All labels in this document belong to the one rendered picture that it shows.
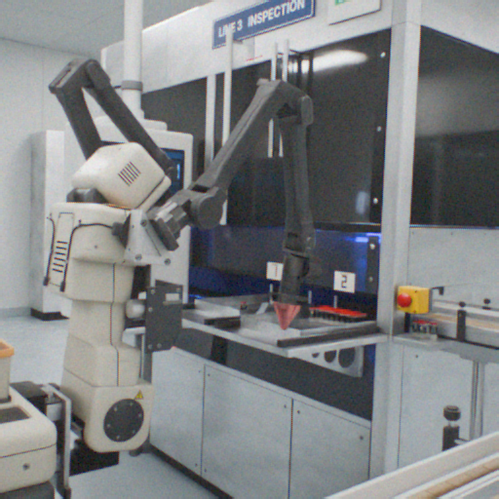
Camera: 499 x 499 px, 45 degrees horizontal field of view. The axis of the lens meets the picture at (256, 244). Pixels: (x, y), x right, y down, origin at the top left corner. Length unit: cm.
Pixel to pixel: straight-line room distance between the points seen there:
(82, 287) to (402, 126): 101
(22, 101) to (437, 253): 571
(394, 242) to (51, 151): 520
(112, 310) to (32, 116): 572
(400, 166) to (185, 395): 147
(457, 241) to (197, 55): 136
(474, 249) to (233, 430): 116
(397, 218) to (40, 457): 114
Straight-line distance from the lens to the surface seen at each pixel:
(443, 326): 186
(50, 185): 660
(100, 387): 147
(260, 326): 177
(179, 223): 133
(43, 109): 715
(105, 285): 145
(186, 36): 281
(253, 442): 240
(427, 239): 193
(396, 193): 181
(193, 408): 272
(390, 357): 186
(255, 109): 147
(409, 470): 69
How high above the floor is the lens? 123
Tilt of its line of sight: 3 degrees down
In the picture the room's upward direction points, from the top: 2 degrees clockwise
